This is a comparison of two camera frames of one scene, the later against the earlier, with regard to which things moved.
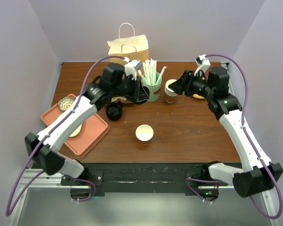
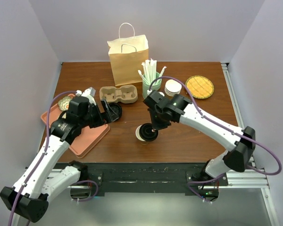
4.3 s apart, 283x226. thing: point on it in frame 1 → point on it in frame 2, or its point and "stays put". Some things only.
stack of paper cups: [170, 94] stays put
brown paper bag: [135, 48] stays put
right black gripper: [187, 79] → [155, 125]
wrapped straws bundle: [148, 75] stays put
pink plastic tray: [91, 132] stays put
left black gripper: [137, 88] → [108, 111]
